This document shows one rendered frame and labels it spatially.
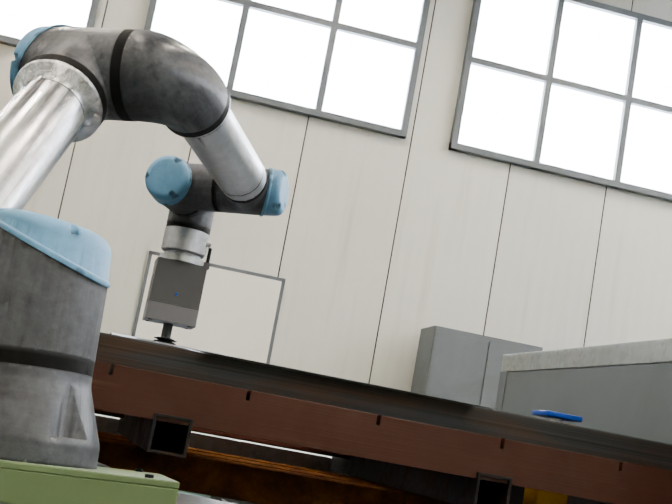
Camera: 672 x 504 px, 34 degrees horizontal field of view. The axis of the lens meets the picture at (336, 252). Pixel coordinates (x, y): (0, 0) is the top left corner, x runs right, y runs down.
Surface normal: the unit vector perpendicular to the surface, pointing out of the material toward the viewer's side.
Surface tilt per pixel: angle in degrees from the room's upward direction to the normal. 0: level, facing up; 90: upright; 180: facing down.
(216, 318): 90
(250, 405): 90
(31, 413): 70
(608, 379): 90
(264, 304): 90
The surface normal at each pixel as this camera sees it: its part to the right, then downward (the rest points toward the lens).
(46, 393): 0.55, -0.39
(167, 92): 0.37, 0.41
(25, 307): 0.00, -0.20
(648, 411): -0.96, -0.21
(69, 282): 0.59, -0.08
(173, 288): 0.25, -0.13
